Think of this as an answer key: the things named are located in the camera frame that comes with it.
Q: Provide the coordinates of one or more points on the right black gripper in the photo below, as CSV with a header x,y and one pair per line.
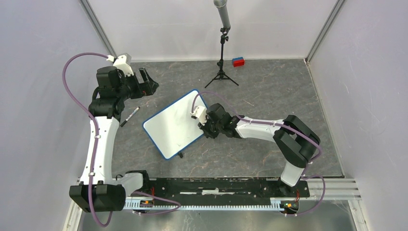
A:
x,y
205,128

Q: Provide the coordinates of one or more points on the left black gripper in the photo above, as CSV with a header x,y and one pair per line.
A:
x,y
145,88

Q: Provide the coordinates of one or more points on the black whiteboard marker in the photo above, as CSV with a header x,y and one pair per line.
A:
x,y
130,116

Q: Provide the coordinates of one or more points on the blue-framed whiteboard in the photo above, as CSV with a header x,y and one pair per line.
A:
x,y
172,129

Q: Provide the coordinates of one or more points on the silver microphone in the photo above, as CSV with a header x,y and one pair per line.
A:
x,y
221,6

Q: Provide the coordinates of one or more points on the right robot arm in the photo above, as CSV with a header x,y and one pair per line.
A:
x,y
296,141

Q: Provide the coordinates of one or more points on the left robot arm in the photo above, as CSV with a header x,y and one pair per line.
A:
x,y
98,190

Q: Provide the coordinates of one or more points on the red and blue eraser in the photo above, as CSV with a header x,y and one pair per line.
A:
x,y
239,61

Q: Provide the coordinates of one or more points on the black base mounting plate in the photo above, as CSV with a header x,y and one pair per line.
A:
x,y
215,192

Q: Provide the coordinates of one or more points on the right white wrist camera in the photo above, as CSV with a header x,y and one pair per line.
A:
x,y
199,112

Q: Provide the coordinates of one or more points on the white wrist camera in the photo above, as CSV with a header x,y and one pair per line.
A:
x,y
122,62
199,112

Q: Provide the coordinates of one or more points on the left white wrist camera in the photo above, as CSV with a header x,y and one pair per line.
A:
x,y
122,62

